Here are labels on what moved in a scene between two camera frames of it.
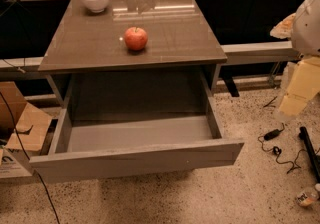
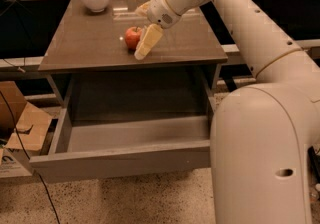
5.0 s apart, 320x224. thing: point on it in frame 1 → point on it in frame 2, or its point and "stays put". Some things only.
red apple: [136, 38] stays put
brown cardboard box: [27, 126] stays put
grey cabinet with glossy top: [94, 73] stays put
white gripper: [307, 29] → [159, 10]
